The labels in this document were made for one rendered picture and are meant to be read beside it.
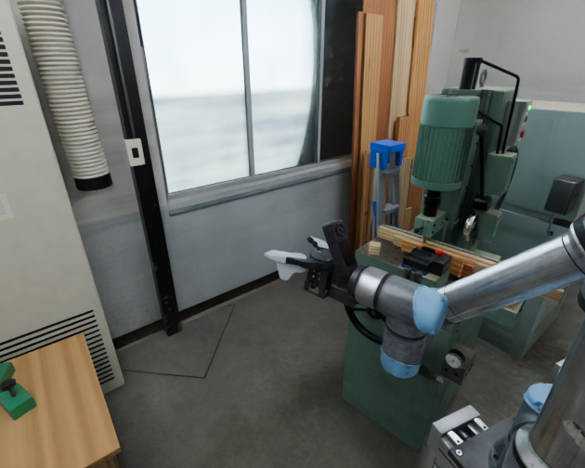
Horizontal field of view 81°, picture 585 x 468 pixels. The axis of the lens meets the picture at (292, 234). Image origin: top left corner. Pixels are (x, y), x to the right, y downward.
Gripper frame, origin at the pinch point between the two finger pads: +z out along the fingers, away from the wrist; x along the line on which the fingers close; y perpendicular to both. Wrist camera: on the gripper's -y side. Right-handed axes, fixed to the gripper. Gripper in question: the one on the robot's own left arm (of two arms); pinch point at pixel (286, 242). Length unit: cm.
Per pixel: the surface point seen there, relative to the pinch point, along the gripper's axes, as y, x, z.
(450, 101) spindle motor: -35, 64, -9
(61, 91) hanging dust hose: -27, -2, 122
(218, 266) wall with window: 80, 83, 127
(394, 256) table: 24, 71, 1
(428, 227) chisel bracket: 10, 74, -8
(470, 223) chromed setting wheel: 7, 86, -20
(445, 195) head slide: -1, 86, -8
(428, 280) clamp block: 21, 54, -18
